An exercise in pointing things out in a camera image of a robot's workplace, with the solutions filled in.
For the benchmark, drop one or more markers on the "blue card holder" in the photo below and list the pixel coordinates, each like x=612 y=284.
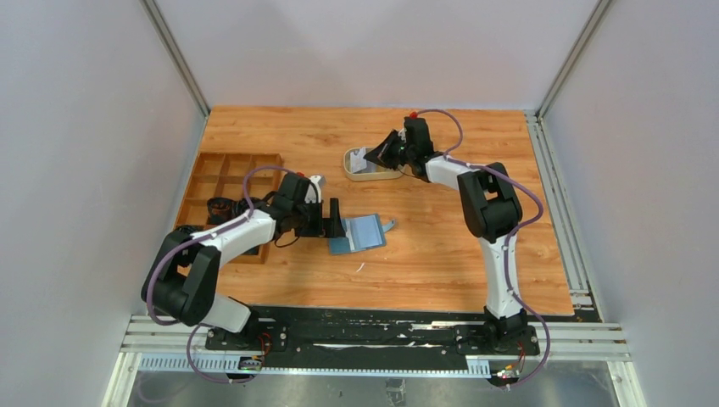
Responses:
x=361 y=233

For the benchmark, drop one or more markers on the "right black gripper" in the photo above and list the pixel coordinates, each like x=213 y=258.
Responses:
x=381 y=154

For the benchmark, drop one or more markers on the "aluminium frame rail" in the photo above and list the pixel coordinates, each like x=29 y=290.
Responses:
x=577 y=274

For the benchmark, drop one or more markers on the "beige oval tray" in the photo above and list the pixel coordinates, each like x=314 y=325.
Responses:
x=373 y=173

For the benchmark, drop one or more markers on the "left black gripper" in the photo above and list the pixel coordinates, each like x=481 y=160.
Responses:
x=331 y=225

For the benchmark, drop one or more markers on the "brown compartment organizer tray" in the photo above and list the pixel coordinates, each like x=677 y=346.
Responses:
x=219 y=180

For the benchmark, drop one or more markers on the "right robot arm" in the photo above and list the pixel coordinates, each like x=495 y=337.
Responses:
x=491 y=209

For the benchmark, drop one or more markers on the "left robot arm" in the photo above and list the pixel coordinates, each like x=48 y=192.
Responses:
x=181 y=286

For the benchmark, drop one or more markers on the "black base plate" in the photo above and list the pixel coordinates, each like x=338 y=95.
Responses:
x=347 y=339

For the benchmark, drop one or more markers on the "white credit card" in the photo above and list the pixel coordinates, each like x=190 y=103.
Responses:
x=357 y=162

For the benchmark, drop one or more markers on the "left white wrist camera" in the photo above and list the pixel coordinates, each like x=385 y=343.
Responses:
x=314 y=194

